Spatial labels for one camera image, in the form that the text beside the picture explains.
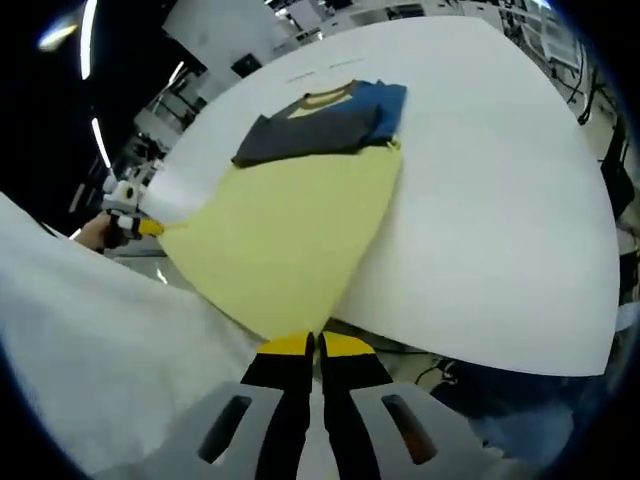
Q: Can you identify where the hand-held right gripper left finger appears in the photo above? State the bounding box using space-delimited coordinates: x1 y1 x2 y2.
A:
94 331 317 480

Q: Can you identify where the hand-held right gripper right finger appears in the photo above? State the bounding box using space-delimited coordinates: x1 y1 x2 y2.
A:
319 331 511 480

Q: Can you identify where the yellow garment with coloured sleeves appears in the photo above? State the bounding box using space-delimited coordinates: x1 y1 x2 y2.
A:
158 78 409 344

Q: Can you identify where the person's left hand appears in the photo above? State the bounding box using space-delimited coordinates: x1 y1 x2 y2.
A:
74 212 124 254

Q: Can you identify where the office workstation row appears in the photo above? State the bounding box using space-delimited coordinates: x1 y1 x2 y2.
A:
74 82 209 216

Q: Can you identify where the person's white shirt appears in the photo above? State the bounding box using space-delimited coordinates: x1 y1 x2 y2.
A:
0 192 281 476

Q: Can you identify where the straight ceiling light strip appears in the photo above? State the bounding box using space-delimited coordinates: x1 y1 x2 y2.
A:
79 0 100 80

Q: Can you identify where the yellowish ceiling lamp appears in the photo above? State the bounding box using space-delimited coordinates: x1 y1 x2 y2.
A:
38 23 80 52

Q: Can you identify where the white pillar with black panel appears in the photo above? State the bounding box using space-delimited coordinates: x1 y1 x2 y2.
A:
162 0 301 89

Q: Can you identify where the black office chair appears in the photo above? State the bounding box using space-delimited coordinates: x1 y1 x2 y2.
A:
599 117 637 219

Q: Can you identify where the black floor stand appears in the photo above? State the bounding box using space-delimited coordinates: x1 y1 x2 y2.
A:
569 64 601 126

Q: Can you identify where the white metal rack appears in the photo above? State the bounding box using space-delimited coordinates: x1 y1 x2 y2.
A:
519 9 584 66

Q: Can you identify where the black floor cable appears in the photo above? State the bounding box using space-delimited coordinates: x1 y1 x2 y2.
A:
379 344 459 394

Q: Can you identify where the black wall panel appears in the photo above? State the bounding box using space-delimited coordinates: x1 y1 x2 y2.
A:
231 52 262 77

